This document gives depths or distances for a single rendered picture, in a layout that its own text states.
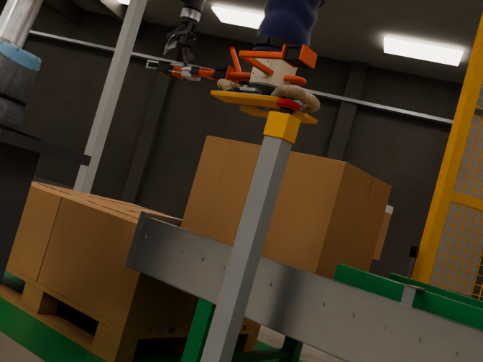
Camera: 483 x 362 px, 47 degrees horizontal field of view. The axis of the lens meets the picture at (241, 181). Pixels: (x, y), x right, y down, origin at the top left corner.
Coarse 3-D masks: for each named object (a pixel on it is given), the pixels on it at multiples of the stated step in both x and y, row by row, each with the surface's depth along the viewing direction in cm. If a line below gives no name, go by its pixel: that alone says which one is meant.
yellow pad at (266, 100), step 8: (216, 96) 220; (224, 96) 215; (232, 96) 212; (240, 96) 209; (248, 96) 207; (256, 96) 204; (264, 96) 202; (272, 96) 200; (248, 104) 218; (256, 104) 213; (264, 104) 208; (272, 104) 204
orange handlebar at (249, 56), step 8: (240, 56) 197; (248, 56) 194; (256, 56) 192; (264, 56) 189; (272, 56) 187; (256, 64) 203; (200, 72) 243; (208, 72) 239; (232, 72) 231; (240, 72) 228; (264, 72) 209; (272, 72) 211; (248, 80) 231; (288, 80) 212; (296, 80) 209; (304, 80) 210
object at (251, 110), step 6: (240, 108) 234; (246, 108) 232; (252, 108) 229; (270, 108) 224; (276, 108) 224; (252, 114) 238; (258, 114) 234; (264, 114) 229; (294, 114) 215; (300, 114) 214; (306, 114) 213; (300, 120) 220; (306, 120) 216; (312, 120) 217
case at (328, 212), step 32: (224, 160) 202; (256, 160) 193; (288, 160) 185; (320, 160) 178; (192, 192) 208; (224, 192) 198; (288, 192) 183; (320, 192) 176; (352, 192) 180; (384, 192) 200; (192, 224) 204; (224, 224) 196; (288, 224) 180; (320, 224) 174; (352, 224) 185; (288, 256) 178; (320, 256) 172; (352, 256) 189
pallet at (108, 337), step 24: (0, 288) 267; (24, 288) 251; (48, 288) 242; (48, 312) 247; (72, 336) 227; (96, 336) 219; (120, 336) 212; (144, 336) 222; (168, 336) 234; (240, 336) 287; (120, 360) 214
